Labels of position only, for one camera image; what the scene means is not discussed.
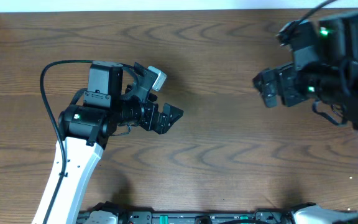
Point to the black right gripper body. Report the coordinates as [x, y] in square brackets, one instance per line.
[297, 86]

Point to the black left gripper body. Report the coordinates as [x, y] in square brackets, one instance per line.
[151, 116]

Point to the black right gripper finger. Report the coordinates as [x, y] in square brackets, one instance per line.
[269, 95]
[263, 77]

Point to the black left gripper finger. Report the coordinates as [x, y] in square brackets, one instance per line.
[172, 112]
[170, 120]

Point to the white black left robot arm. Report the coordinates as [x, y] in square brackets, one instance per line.
[117, 95]

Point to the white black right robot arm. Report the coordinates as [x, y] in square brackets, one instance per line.
[324, 69]

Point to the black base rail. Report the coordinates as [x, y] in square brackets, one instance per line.
[108, 212]

